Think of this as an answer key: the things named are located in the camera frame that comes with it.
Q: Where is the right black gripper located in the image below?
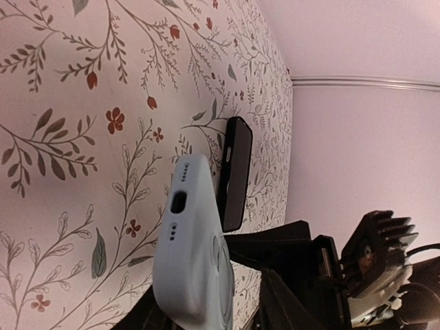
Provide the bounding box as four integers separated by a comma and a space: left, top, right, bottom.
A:
257, 210, 439, 329

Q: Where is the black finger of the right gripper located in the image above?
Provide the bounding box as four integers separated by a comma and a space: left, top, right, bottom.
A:
225, 220, 312, 270

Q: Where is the light blue cased phone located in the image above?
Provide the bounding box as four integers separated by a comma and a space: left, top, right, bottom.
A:
153, 154, 234, 329

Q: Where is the black cased phone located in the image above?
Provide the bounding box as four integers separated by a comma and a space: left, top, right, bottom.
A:
217, 116, 253, 232

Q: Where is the floral patterned table mat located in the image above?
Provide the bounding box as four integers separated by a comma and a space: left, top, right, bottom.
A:
1, 0, 292, 329

